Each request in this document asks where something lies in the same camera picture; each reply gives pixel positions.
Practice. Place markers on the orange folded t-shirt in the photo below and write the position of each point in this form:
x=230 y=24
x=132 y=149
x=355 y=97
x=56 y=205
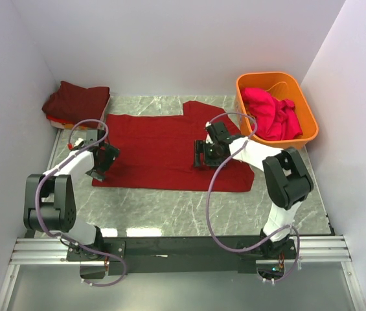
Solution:
x=60 y=123

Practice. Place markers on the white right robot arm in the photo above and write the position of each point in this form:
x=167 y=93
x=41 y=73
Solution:
x=288 y=181

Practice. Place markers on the orange plastic basket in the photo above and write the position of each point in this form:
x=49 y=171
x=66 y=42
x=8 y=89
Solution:
x=281 y=86

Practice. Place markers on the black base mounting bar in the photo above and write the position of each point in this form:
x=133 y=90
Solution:
x=174 y=254

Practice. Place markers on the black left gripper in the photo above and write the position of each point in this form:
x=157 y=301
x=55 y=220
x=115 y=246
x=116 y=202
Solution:
x=111 y=153

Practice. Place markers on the pink folded t-shirt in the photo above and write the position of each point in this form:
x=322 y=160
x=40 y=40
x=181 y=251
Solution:
x=106 y=104

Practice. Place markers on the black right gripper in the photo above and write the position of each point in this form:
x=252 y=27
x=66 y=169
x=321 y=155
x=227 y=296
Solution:
x=201 y=146

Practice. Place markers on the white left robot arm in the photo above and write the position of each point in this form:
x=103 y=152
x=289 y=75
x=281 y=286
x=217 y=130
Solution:
x=49 y=197

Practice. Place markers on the pink t-shirt in basket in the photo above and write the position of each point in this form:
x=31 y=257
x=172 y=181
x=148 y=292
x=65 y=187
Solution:
x=276 y=119

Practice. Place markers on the aluminium frame rail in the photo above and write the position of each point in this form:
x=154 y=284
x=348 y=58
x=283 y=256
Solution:
x=48 y=251

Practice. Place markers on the dark red folded t-shirt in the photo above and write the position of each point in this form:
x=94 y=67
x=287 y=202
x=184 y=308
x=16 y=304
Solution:
x=75 y=103

